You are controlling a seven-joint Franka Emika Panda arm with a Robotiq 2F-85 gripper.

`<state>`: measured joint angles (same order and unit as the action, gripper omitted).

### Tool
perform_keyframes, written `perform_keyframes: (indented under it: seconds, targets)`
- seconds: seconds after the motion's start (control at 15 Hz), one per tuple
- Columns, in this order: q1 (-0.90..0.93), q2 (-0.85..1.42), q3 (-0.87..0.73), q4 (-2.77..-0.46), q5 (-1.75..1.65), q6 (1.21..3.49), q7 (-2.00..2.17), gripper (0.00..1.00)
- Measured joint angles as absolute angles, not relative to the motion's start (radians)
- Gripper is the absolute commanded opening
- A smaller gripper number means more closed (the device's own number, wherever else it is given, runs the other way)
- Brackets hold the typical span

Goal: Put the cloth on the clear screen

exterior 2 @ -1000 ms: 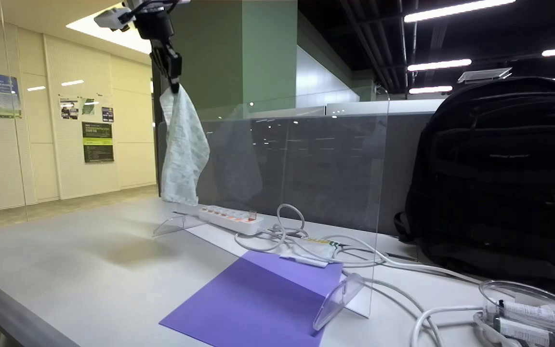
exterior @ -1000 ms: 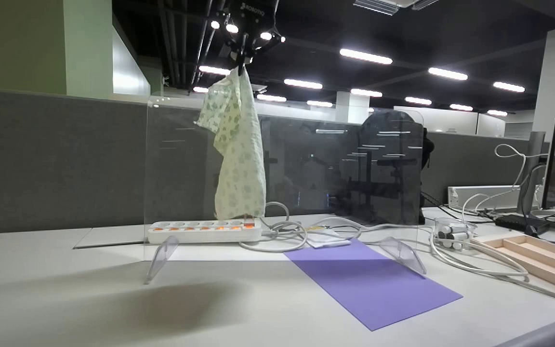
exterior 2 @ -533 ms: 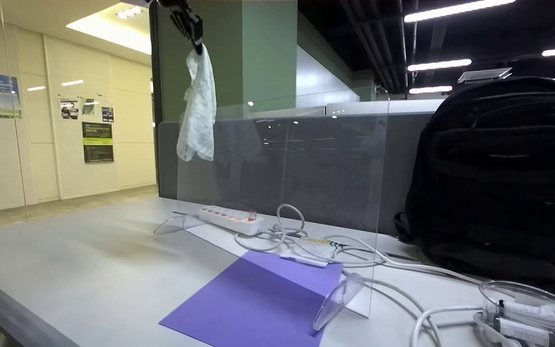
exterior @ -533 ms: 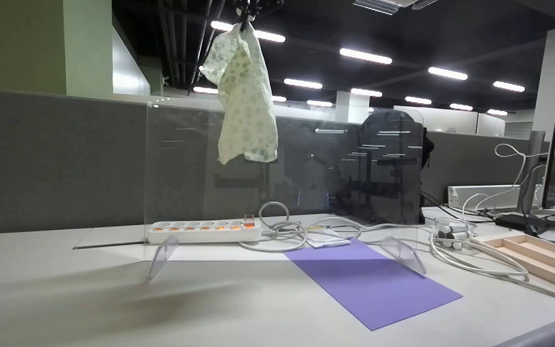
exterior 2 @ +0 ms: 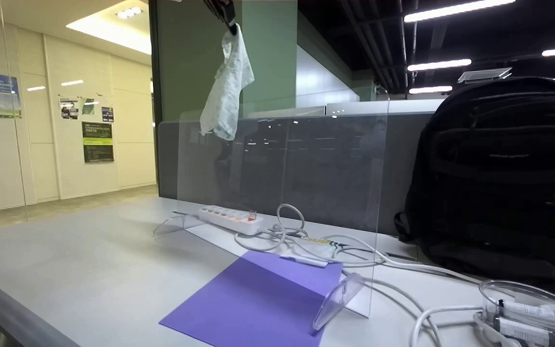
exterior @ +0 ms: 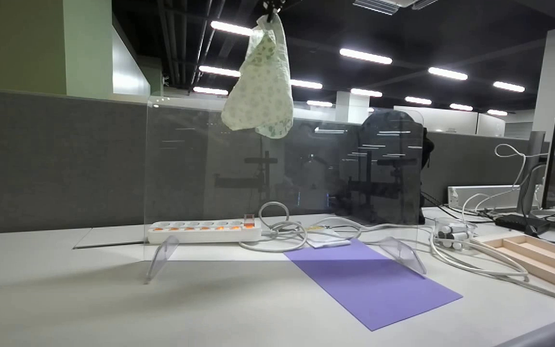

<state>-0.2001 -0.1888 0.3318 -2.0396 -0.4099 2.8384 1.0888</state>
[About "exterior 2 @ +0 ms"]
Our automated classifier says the black backpack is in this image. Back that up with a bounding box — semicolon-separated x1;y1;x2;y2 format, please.
392;73;555;297

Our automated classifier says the pale green patterned cloth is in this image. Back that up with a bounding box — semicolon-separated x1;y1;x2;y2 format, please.
196;23;257;145

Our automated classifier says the grey ceiling mounted unit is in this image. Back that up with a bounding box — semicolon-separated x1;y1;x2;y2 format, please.
456;66;514;87

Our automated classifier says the grey desk partition panel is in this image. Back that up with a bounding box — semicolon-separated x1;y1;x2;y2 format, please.
153;114;435;237

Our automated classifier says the clear acrylic screen panel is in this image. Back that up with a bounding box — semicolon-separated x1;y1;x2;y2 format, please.
173;95;392;320

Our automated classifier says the clear acrylic screen foot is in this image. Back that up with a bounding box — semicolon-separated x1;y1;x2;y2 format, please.
151;212;192;237
307;272;365;336

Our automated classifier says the green building column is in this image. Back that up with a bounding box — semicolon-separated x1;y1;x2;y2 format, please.
147;0;300;123

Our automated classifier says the white power strip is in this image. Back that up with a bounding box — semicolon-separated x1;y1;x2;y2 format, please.
196;204;265;237

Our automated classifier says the purple paper sheet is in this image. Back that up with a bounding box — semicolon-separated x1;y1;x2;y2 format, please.
157;249;344;347

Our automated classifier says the white charger cable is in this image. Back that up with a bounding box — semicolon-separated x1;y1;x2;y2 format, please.
342;272;446;347
408;278;555;347

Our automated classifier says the bright recessed ceiling light panel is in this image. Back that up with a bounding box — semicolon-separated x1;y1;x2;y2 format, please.
63;0;153;58

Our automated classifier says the white power strip cable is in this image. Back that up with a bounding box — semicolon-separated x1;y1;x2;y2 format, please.
230;202;388;270

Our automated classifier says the white plug adapter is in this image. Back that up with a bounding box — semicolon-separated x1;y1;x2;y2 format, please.
481;299;555;332
471;316;555;347

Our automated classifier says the dark green wall sign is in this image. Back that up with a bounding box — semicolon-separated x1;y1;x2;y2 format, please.
80;120;115;145
82;143;117;166

